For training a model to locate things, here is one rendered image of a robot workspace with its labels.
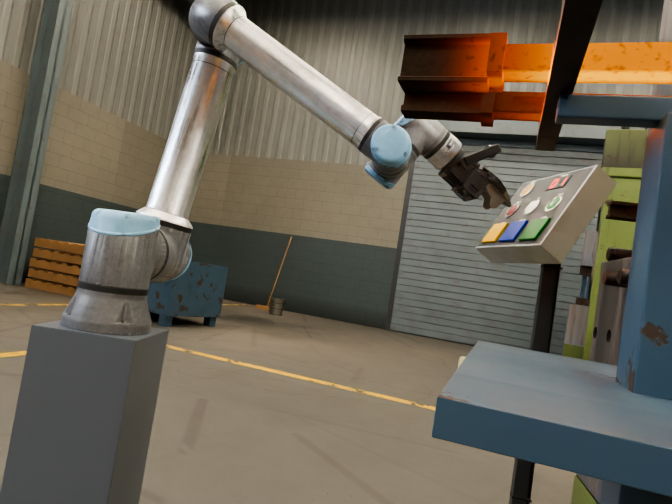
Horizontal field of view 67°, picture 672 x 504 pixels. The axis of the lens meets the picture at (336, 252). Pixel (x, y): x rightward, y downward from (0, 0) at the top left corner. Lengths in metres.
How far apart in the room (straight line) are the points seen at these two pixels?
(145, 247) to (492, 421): 1.03
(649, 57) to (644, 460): 0.33
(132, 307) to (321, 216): 8.74
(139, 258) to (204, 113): 0.43
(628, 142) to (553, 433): 6.01
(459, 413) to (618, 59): 0.33
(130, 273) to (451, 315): 8.14
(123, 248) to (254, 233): 9.24
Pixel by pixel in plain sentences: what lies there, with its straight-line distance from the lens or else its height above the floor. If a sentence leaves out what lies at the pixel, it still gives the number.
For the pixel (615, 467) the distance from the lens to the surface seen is 0.27.
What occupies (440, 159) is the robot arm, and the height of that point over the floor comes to 1.13.
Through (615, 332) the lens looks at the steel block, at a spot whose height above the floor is 0.77.
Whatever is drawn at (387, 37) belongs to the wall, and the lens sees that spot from 10.63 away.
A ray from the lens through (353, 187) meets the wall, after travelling 9.75.
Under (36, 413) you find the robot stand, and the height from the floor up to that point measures 0.42.
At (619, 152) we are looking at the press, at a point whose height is 2.56.
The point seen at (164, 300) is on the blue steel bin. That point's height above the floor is 0.28.
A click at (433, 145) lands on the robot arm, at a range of 1.32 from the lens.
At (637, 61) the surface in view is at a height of 1.00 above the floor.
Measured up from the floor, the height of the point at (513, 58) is 1.00.
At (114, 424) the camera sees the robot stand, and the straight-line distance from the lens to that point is 1.19.
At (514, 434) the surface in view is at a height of 0.74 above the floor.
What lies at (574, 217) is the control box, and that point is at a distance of 1.47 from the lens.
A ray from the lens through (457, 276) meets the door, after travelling 9.09.
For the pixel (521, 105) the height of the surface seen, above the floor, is 1.01.
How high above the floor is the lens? 0.79
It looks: 3 degrees up
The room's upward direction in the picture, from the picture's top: 9 degrees clockwise
